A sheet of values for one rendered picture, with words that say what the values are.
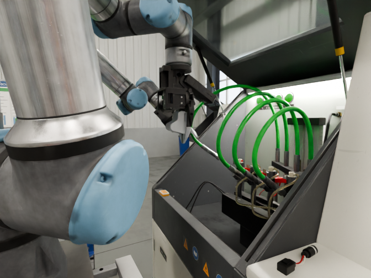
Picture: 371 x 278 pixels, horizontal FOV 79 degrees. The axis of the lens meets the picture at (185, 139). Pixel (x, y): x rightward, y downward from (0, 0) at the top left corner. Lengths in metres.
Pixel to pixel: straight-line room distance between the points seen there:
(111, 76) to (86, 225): 0.67
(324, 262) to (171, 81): 0.54
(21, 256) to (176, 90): 0.45
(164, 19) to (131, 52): 7.18
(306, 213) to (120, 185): 0.49
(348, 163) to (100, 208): 0.56
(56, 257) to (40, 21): 0.31
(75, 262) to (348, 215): 0.57
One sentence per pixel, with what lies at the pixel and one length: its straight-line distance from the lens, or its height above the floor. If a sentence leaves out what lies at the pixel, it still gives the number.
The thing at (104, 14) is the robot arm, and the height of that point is 1.51.
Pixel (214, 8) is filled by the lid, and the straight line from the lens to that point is 0.99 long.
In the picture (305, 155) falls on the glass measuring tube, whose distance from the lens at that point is 1.02.
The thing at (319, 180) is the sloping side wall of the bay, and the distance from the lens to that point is 0.65.
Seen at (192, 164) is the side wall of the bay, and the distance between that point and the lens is 1.15.
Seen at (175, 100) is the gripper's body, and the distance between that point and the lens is 0.60.
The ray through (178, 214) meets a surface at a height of 0.94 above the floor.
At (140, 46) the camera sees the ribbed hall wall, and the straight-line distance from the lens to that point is 7.86.
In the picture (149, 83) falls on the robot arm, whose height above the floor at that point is 1.44.
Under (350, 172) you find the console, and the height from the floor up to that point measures 1.16.
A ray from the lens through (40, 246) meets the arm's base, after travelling 0.39.
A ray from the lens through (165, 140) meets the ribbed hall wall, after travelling 7.80.
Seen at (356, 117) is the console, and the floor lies 1.29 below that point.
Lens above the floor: 1.28
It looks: 5 degrees down
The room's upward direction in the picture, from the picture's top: straight up
